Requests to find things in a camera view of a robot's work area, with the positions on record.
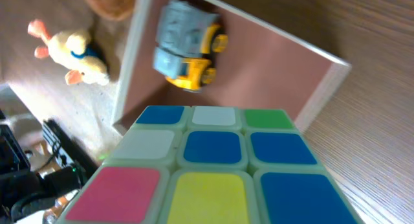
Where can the white box pink interior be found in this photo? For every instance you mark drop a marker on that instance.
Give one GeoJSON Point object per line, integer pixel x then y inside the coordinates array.
{"type": "Point", "coordinates": [262, 66]}

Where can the yellow grey toy truck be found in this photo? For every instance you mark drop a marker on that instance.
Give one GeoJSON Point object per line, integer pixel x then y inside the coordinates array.
{"type": "Point", "coordinates": [188, 41]}

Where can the yellow plush duck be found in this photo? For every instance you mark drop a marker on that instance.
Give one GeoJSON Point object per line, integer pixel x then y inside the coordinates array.
{"type": "Point", "coordinates": [72, 49]}

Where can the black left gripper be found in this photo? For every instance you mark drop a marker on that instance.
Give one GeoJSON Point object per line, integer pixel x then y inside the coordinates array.
{"type": "Point", "coordinates": [23, 194]}

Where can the brown plush toy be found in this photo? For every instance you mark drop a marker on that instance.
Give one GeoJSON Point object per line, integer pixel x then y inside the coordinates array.
{"type": "Point", "coordinates": [114, 10]}

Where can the colourful puzzle cube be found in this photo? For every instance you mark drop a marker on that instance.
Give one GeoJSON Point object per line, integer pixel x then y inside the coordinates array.
{"type": "Point", "coordinates": [209, 164]}

